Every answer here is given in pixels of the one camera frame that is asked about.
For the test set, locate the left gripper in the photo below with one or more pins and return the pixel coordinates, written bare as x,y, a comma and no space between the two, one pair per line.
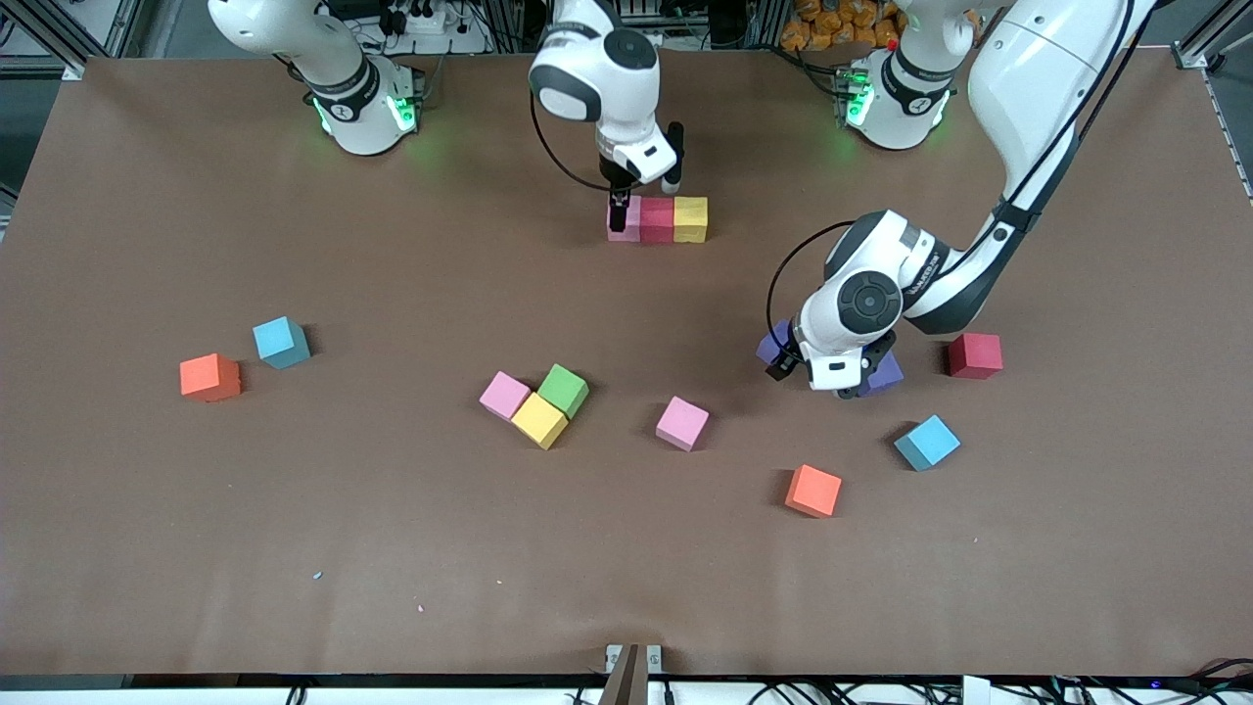
789,363

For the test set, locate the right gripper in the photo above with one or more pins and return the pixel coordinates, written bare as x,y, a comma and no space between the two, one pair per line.
619,197

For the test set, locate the pink foam cube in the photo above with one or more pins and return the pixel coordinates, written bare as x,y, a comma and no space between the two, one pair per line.
504,396
631,220
682,423

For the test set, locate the purple foam cube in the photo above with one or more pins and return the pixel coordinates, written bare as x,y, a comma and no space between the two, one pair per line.
768,345
889,374

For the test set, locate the crimson foam cube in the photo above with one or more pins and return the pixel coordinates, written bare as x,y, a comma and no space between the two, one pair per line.
657,220
975,355

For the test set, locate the yellow foam cube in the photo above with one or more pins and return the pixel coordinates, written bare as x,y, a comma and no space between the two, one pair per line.
690,219
539,420

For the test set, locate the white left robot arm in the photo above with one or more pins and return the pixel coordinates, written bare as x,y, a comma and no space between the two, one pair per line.
869,302

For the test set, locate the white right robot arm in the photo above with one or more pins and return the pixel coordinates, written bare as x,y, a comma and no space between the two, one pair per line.
629,49

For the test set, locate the orange foam cube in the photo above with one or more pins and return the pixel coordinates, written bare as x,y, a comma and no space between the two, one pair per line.
210,377
813,491

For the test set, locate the blue foam cube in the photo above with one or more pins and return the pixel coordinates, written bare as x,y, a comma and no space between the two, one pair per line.
281,342
927,443

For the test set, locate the green foam cube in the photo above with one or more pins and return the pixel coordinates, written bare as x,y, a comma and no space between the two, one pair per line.
563,390

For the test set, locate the black equipment rack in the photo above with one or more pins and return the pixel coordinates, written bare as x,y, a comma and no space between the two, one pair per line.
705,24

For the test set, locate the white power strip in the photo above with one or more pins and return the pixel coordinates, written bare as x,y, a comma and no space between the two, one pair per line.
431,22

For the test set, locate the orange snack bags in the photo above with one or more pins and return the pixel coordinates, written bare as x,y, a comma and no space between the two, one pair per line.
827,27

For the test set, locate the metal table edge bracket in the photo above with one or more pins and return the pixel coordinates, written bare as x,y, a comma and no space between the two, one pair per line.
654,656

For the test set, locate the brown mounting post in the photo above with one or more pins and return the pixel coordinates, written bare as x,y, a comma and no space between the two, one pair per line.
625,681

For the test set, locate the aluminium table side rail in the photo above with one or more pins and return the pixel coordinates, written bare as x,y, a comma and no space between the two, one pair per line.
1235,147

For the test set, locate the aluminium frame profile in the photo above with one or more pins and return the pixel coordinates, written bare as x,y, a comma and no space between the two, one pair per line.
70,69
1189,57

